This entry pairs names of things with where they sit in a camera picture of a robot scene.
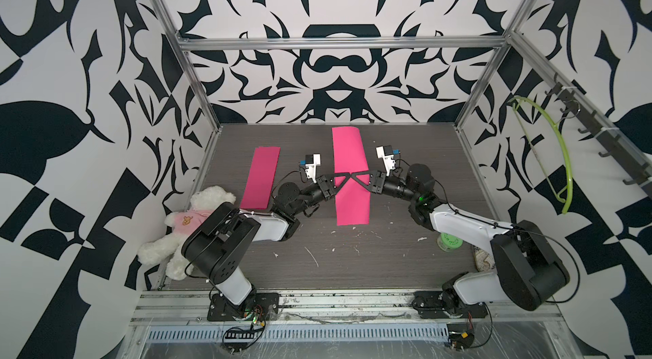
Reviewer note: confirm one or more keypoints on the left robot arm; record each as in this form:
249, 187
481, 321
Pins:
217, 246

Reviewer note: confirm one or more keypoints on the left small electronics board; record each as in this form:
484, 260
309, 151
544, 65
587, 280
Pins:
241, 336

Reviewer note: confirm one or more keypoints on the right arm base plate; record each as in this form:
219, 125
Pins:
445, 305

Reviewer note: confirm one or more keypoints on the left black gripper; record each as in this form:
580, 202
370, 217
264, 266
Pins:
325, 186

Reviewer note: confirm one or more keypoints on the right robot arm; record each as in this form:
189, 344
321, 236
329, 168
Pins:
527, 271

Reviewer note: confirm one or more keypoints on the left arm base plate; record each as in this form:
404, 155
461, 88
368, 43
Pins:
256, 306

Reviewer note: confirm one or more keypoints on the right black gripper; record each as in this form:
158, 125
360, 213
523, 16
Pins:
377, 176

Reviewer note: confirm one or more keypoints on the small electronics board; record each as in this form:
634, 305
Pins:
461, 340
241, 336

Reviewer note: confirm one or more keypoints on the white teddy bear pink shirt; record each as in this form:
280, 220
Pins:
183, 224

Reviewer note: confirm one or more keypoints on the black wall hook rail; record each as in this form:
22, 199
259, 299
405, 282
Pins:
596, 125

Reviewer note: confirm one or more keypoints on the patterned cream pouch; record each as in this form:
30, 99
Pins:
484, 262

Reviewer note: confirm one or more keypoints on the green hoop hanger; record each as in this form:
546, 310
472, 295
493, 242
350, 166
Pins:
547, 148

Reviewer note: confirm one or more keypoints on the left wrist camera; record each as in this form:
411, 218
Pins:
308, 167

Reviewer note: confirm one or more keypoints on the green lidded jar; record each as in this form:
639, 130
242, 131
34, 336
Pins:
449, 243

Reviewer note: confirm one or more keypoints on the right small electronics board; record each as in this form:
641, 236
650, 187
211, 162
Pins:
461, 340

